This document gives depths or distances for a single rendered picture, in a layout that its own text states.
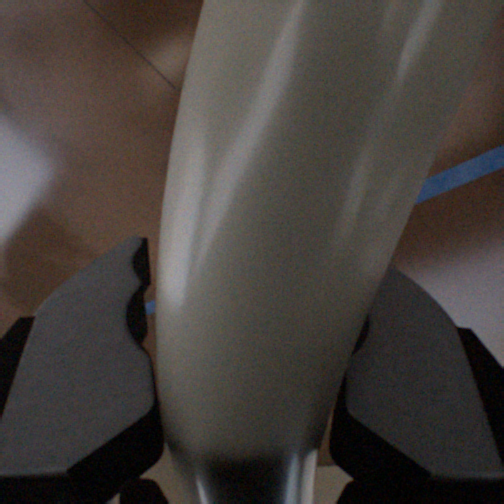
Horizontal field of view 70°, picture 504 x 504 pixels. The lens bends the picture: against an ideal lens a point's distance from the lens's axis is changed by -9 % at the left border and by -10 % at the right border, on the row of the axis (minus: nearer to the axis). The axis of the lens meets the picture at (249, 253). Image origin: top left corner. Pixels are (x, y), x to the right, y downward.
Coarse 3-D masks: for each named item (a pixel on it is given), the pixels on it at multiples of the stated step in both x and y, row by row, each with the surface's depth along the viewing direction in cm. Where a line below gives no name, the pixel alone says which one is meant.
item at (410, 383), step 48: (384, 288) 10; (384, 336) 8; (432, 336) 8; (384, 384) 7; (432, 384) 7; (336, 432) 7; (384, 432) 6; (432, 432) 6; (480, 432) 6; (384, 480) 6; (432, 480) 5; (480, 480) 5
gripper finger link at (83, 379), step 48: (144, 240) 11; (96, 288) 9; (144, 288) 11; (48, 336) 7; (96, 336) 8; (144, 336) 10; (48, 384) 6; (96, 384) 7; (144, 384) 7; (0, 432) 5; (48, 432) 6; (96, 432) 6; (144, 432) 6; (96, 480) 6
